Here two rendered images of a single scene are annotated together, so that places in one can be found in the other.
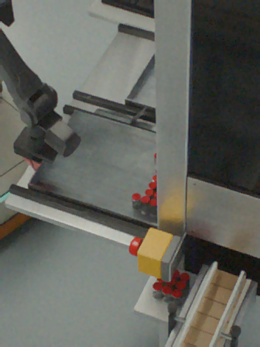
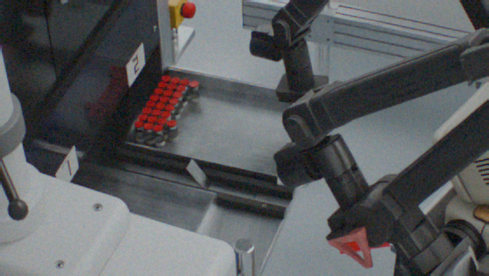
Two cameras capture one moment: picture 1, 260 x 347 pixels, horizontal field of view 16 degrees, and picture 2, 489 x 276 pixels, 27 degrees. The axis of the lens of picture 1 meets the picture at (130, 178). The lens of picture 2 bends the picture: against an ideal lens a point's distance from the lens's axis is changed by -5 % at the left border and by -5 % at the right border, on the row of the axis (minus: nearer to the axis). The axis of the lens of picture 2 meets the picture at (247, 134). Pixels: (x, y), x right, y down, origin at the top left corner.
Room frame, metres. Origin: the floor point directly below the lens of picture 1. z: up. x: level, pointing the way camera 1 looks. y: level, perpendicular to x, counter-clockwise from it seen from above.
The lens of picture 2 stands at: (3.07, -0.07, 2.41)
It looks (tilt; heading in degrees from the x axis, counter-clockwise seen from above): 43 degrees down; 175
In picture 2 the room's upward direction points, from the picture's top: 2 degrees counter-clockwise
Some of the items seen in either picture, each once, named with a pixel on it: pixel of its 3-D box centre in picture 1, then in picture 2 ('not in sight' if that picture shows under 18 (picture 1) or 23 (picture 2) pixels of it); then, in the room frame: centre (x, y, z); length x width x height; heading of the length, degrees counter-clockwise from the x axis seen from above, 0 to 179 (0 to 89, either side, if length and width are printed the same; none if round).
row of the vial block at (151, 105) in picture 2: not in sight; (154, 108); (1.33, -0.11, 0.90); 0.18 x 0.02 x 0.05; 155
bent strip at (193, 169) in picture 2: (119, 111); (222, 181); (1.58, 0.02, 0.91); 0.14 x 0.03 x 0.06; 64
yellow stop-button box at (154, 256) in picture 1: (159, 254); (168, 7); (1.08, -0.05, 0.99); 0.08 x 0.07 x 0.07; 64
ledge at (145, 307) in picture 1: (174, 298); (159, 41); (1.04, -0.08, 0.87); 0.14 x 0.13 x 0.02; 64
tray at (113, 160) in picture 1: (115, 170); (220, 124); (1.40, 0.03, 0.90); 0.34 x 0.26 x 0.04; 65
